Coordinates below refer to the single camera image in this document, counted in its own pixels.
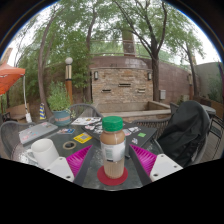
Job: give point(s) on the black jacket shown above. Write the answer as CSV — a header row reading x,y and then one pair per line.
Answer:
x,y
186,133

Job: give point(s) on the green plant in blue pot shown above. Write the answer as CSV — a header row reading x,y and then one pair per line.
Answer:
x,y
61,116

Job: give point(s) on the white ceramic mug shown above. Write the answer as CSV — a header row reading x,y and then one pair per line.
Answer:
x,y
45,151

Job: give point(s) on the dark-trunked tree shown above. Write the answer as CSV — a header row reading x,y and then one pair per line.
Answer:
x,y
155,83

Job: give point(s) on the yellow blue striped post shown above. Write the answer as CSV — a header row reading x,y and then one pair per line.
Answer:
x,y
42,111

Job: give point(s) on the leaning grey-trunked tree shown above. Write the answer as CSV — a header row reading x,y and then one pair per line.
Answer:
x,y
41,76

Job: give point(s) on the stone brick fountain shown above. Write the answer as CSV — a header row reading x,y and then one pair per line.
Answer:
x,y
121,90

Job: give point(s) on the grey wall box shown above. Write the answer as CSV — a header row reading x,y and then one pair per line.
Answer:
x,y
162,94

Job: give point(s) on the orange parasol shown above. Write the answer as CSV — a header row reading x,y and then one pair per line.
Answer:
x,y
10,78

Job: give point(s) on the black wall lantern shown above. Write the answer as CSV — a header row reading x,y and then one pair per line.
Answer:
x,y
149,76
96,75

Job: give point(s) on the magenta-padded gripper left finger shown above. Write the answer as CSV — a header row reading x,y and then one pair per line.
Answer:
x,y
59,167

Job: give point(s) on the grey laptop with stickers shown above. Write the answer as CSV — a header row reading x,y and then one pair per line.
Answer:
x,y
36,132

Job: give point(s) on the globe-topped lamp post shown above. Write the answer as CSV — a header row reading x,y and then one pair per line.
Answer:
x,y
68,83

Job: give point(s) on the green-capped brown drink bottle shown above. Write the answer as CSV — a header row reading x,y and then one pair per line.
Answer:
x,y
112,146

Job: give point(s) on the grey wicker chair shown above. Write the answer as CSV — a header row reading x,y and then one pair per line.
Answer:
x,y
8,133
81,108
204,151

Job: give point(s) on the yellow card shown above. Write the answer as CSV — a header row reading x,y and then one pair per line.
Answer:
x,y
82,137

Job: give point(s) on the white sticker sheet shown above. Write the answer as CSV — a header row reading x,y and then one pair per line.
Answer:
x,y
85,121

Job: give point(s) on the blue printed card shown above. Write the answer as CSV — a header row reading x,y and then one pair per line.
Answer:
x,y
65,131

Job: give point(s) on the flat round red coaster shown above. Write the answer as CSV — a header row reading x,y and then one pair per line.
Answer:
x,y
101,178

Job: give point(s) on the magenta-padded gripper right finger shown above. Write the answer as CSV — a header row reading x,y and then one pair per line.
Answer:
x,y
165,166

